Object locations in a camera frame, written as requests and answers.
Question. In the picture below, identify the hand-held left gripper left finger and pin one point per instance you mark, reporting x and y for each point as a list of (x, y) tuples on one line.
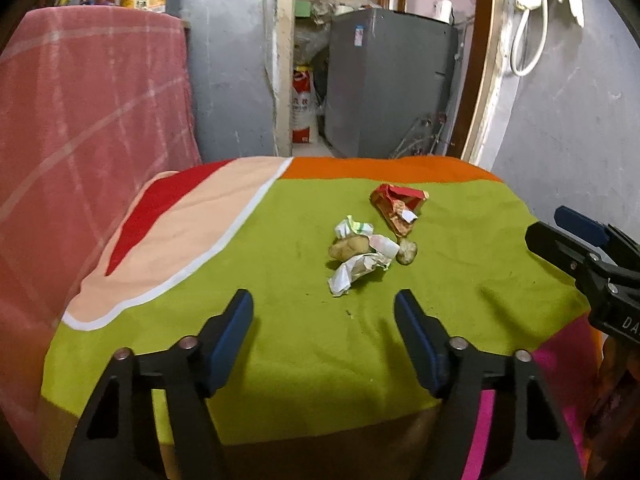
[(230, 340)]

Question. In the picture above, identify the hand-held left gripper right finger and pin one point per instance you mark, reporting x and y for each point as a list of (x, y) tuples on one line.
[(417, 340)]

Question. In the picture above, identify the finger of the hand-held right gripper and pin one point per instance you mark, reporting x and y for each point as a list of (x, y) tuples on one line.
[(580, 222), (555, 242)]

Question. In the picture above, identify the small brown peel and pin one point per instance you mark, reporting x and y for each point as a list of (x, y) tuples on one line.
[(406, 252)]

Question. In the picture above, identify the large white paper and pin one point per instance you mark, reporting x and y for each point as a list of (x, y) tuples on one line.
[(350, 272)]

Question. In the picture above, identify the white pink paper scrap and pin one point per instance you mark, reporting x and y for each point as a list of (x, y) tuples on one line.
[(384, 246)]

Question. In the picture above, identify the brown potato piece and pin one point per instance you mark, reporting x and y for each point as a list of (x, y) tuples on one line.
[(347, 247)]

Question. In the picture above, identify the green striped paper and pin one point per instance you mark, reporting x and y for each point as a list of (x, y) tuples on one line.
[(350, 225)]

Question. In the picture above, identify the red wrapper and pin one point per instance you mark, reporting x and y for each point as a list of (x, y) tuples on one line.
[(395, 200)]

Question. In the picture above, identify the person's right forearm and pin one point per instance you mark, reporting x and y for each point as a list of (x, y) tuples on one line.
[(620, 390)]

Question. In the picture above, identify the multicoloured blanket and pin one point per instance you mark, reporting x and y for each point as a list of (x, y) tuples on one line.
[(300, 360)]

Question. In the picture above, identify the grey appliance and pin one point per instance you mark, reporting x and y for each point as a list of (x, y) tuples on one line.
[(385, 85)]

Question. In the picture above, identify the white red printed sack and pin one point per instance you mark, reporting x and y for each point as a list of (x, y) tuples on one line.
[(302, 115)]

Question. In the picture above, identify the white cup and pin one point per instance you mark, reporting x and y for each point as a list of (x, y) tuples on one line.
[(443, 11)]

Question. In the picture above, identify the pink checked cloth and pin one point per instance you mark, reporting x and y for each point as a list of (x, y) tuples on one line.
[(75, 110)]

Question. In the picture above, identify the green box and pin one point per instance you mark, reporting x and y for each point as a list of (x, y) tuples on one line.
[(305, 9)]

